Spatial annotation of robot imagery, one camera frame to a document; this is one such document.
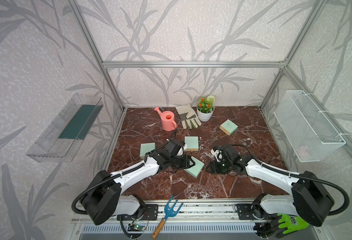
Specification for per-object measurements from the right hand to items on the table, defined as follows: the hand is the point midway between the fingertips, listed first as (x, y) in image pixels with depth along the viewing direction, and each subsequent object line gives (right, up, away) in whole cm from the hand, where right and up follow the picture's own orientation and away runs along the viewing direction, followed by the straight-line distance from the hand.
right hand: (207, 168), depth 83 cm
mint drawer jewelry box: (-7, -2, +2) cm, 7 cm away
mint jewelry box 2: (-8, +13, +10) cm, 18 cm away
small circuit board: (-34, -24, -12) cm, 44 cm away
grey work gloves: (-10, +30, +31) cm, 44 cm away
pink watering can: (-24, +29, +16) cm, 41 cm away
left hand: (-8, +3, -4) cm, 9 cm away
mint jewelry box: (+19, +22, +23) cm, 37 cm away
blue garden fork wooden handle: (-20, -19, -10) cm, 29 cm away
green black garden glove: (+36, -21, -14) cm, 44 cm away
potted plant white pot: (+1, +36, +18) cm, 40 cm away
